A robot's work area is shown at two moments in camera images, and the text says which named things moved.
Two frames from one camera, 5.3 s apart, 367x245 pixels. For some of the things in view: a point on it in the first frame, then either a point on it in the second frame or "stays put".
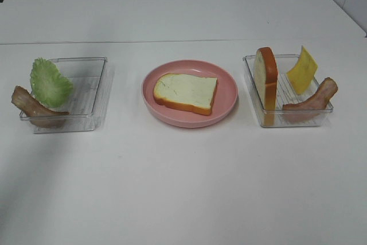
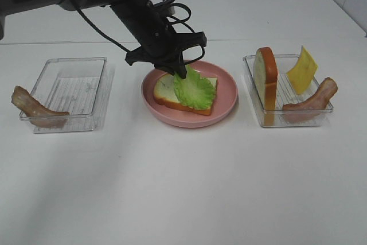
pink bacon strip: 309,110 stays put
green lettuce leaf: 47,84 → 194,91
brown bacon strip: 37,113 stays put
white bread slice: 185,93 stays put
